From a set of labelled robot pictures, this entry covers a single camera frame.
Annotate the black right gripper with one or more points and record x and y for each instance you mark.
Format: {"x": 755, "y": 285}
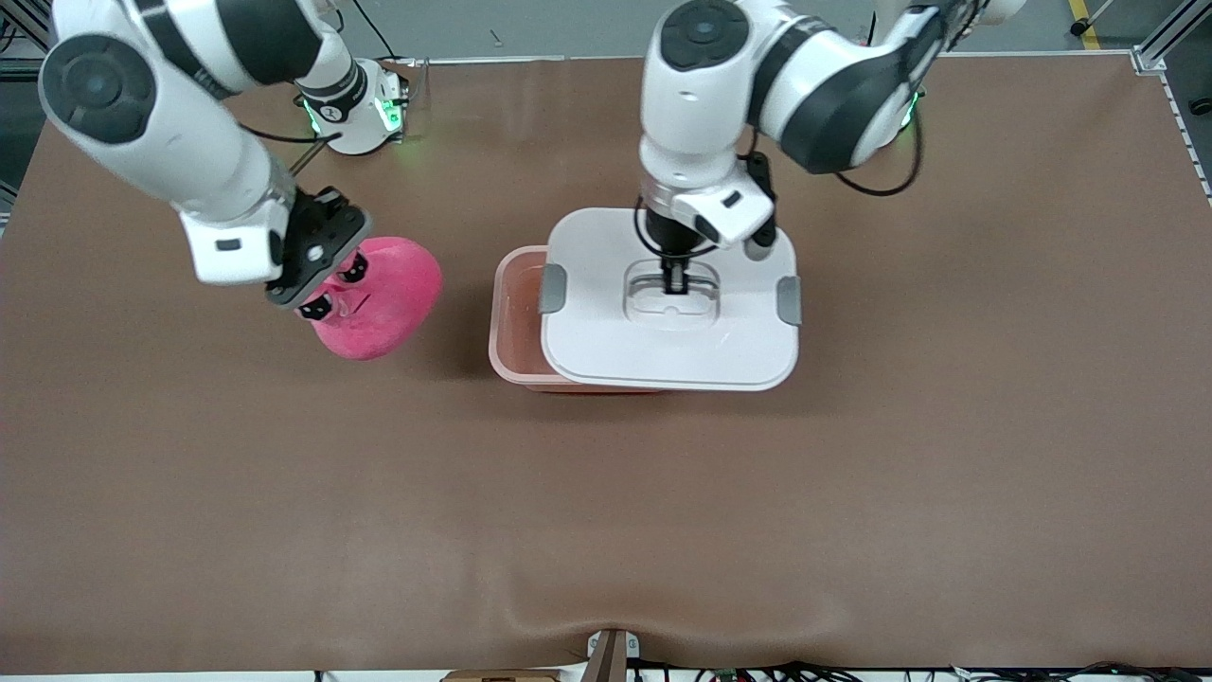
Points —
{"x": 352, "y": 269}

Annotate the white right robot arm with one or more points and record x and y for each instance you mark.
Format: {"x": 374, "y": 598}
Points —
{"x": 189, "y": 152}

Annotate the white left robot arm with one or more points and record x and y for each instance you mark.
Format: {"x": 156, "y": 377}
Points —
{"x": 691, "y": 123}

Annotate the pink plush toy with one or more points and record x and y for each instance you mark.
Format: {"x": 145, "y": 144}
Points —
{"x": 388, "y": 303}

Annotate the white box lid grey latches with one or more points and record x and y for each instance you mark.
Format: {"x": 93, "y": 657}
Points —
{"x": 615, "y": 350}

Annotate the black round object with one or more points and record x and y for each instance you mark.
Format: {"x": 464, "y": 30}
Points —
{"x": 1202, "y": 106}

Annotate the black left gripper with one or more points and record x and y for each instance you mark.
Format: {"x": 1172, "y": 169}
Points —
{"x": 668, "y": 240}

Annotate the aluminium frame profile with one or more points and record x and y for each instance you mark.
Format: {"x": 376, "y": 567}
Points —
{"x": 1160, "y": 43}
{"x": 24, "y": 24}

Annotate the brown table mat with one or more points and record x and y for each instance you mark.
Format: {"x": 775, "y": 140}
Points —
{"x": 852, "y": 521}

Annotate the pink translucent plastic box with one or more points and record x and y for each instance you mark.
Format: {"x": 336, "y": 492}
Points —
{"x": 516, "y": 322}

